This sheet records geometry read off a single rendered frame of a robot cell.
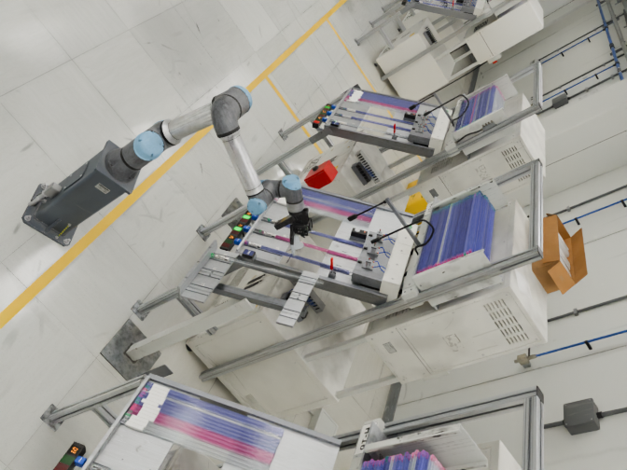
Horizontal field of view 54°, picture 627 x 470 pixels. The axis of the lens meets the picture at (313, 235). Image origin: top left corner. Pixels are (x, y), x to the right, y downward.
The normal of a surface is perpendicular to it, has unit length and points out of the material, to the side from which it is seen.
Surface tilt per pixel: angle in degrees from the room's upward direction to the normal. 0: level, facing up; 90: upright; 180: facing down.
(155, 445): 44
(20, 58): 0
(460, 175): 90
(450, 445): 90
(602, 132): 90
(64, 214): 90
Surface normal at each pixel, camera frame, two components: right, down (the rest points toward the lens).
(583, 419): -0.58, -0.75
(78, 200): -0.08, 0.76
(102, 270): 0.76, -0.37
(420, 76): -0.29, 0.54
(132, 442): 0.14, -0.79
